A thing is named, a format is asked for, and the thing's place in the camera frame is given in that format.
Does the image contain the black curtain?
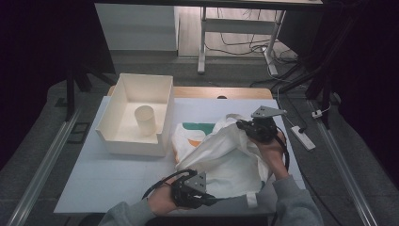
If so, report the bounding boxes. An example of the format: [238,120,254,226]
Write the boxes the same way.
[0,0,117,172]
[323,0,399,194]

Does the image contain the person's left hand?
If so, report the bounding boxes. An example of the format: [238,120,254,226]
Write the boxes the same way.
[147,177,186,216]

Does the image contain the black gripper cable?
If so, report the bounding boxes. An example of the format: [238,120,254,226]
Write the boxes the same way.
[141,169,198,201]
[275,125,292,173]

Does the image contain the aluminium rail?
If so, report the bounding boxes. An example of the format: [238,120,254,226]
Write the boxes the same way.
[6,105,83,226]
[309,99,381,226]

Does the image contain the person's right hand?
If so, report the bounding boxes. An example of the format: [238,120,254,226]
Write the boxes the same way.
[253,131,290,181]

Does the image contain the white power strip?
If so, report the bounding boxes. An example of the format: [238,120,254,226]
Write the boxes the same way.
[290,125,317,151]

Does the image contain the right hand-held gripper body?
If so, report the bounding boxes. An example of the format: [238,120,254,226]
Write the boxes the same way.
[246,105,288,144]

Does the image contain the white tote bag coloured shapes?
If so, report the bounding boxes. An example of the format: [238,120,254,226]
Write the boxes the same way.
[171,113,275,209]

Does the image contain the white cabinet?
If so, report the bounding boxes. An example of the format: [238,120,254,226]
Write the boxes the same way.
[94,3,181,52]

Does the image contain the white storage box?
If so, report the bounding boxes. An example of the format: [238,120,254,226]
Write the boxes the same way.
[95,73,175,158]

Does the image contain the white table cover board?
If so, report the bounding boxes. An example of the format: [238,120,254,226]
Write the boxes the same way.
[54,95,307,215]

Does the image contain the black metal stand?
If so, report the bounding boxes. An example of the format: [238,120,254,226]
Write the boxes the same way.
[63,60,118,122]
[278,18,349,130]

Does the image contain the black floor plate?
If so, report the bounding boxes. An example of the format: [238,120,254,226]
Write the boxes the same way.
[67,121,92,145]

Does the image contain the black power strip cable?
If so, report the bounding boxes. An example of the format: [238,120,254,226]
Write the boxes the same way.
[281,90,308,134]

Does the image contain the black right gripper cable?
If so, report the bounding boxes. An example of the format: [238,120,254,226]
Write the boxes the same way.
[275,125,292,173]

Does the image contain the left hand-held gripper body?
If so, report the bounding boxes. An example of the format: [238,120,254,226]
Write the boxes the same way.
[170,171,217,210]

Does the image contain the white desk frame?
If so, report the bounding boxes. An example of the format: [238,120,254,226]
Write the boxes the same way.
[197,7,287,76]

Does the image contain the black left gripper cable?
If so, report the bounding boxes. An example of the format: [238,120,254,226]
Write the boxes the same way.
[141,169,198,201]

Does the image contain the bundle of floor cables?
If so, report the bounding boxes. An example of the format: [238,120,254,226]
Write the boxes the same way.
[204,8,299,65]

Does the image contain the white cup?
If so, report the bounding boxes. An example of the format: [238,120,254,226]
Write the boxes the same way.
[134,105,157,137]

